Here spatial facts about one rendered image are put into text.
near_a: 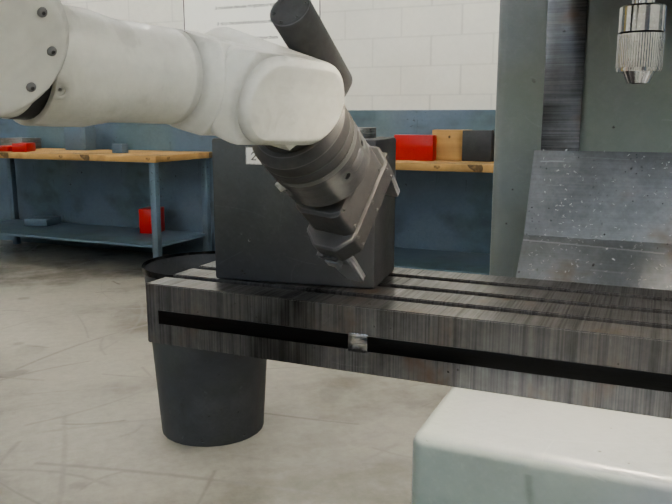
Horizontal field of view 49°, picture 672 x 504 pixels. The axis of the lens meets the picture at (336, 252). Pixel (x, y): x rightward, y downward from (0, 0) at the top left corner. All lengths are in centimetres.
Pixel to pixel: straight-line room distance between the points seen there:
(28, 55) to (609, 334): 60
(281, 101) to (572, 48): 78
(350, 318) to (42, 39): 55
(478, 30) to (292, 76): 472
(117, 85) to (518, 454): 46
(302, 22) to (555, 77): 72
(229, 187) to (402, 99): 442
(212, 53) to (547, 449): 45
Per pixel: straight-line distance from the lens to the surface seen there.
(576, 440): 73
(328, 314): 86
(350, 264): 73
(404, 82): 535
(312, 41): 60
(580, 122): 124
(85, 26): 46
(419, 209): 533
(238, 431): 274
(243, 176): 96
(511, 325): 80
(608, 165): 123
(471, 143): 468
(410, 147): 472
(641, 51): 85
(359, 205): 70
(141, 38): 49
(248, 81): 51
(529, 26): 127
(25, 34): 39
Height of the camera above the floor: 115
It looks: 10 degrees down
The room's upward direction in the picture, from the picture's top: straight up
